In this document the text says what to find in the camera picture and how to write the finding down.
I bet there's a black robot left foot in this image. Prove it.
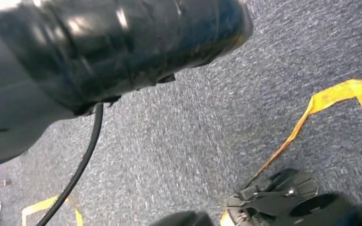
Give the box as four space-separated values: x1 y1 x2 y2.
225 168 362 226

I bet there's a yellow floor tape square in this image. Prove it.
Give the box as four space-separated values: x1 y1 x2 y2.
21 195 84 226
220 79 362 226

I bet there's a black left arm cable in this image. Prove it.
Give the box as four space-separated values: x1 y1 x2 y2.
35 103 104 226

